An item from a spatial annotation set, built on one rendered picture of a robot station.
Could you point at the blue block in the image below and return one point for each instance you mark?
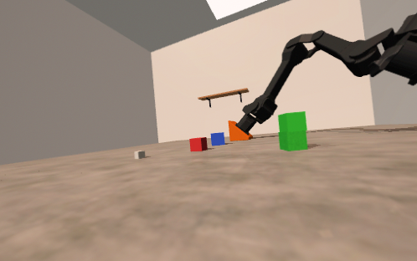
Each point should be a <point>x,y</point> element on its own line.
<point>217,139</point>

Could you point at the green block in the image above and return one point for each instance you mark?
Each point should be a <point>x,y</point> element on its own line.
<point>294,121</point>
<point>293,141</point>

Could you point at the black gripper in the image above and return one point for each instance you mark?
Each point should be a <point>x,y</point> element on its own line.
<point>413,79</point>

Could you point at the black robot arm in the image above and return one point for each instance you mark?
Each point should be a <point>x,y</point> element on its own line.
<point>362,57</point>

